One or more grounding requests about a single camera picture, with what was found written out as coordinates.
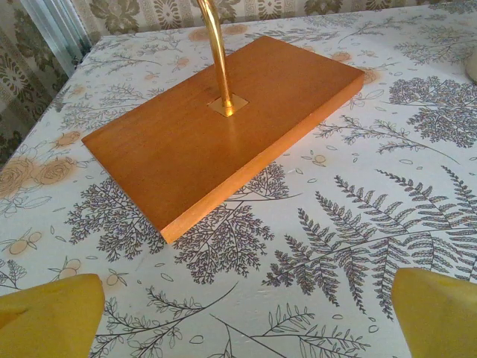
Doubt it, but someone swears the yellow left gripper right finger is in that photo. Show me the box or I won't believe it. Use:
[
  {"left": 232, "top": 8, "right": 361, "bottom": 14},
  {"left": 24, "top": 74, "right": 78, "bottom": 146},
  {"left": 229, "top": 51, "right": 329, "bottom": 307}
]
[{"left": 392, "top": 267, "right": 477, "bottom": 358}]

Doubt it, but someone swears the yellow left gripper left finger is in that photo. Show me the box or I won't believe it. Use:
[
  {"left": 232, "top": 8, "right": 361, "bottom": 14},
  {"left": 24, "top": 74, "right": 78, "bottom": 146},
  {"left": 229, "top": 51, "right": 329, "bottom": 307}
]
[{"left": 0, "top": 273, "right": 107, "bottom": 358}]

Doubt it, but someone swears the gold stand with orange base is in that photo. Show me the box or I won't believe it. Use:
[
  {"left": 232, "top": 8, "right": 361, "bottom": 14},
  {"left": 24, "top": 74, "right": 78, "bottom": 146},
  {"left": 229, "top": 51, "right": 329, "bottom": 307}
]
[{"left": 80, "top": 0, "right": 365, "bottom": 245}]

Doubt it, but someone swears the small bottle with black cap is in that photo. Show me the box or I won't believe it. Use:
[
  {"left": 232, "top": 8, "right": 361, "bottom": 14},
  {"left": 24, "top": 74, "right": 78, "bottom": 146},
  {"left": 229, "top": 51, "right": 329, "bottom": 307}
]
[{"left": 464, "top": 51, "right": 477, "bottom": 84}]

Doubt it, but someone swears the aluminium corner post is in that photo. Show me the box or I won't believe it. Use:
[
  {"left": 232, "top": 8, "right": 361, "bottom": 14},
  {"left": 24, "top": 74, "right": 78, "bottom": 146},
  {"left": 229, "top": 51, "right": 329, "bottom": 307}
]
[{"left": 20, "top": 0, "right": 94, "bottom": 75}]

